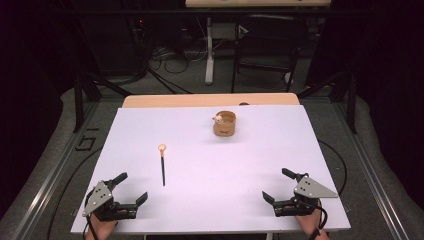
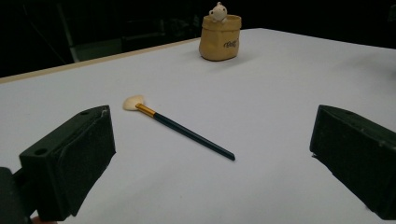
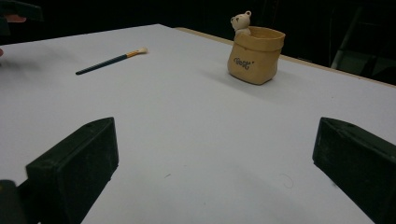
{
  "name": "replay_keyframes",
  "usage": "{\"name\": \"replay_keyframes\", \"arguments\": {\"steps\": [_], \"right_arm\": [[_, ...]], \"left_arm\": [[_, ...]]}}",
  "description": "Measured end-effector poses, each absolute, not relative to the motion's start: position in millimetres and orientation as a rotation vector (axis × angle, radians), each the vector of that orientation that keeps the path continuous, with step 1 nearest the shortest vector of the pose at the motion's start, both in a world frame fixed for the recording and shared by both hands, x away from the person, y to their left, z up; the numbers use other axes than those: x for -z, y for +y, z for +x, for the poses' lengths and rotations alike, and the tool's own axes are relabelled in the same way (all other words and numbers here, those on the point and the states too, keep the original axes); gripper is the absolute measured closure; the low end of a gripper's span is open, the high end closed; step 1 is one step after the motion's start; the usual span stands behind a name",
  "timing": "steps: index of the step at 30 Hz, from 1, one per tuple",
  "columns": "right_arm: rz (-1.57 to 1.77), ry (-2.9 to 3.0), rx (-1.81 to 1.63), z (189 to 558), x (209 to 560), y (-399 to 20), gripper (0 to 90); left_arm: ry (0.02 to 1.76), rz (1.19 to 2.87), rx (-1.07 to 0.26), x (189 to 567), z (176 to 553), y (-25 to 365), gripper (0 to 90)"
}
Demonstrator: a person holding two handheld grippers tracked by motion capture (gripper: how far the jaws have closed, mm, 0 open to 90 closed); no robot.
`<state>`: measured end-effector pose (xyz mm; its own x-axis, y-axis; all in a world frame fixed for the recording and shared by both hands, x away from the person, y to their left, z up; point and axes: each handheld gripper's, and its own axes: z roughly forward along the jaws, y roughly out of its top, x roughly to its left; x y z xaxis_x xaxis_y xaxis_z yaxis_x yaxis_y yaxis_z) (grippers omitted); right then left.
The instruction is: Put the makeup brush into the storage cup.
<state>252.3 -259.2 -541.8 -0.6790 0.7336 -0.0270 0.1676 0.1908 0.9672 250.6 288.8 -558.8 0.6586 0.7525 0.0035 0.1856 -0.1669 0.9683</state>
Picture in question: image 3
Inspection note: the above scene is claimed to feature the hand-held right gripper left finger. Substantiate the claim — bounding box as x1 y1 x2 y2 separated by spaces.
18 117 120 224

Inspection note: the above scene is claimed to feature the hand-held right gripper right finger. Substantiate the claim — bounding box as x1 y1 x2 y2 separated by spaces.
312 117 396 224

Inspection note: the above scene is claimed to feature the dark green handled paintbrush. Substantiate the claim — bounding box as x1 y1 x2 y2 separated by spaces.
75 47 149 77

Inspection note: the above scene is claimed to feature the metal stand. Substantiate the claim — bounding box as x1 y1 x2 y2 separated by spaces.
330 6 396 86

